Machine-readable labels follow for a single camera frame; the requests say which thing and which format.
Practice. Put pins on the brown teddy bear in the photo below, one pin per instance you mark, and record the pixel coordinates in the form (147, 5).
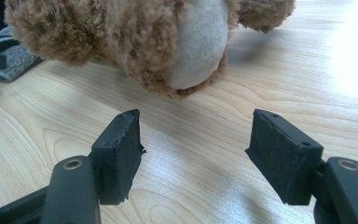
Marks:
(105, 34)

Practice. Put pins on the grey knitted doll garment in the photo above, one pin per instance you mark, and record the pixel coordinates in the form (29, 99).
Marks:
(20, 67)

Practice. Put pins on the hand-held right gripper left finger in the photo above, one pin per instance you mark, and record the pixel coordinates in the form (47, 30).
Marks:
(118, 161)

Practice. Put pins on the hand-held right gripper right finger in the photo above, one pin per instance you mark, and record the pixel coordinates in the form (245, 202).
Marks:
(284, 158)

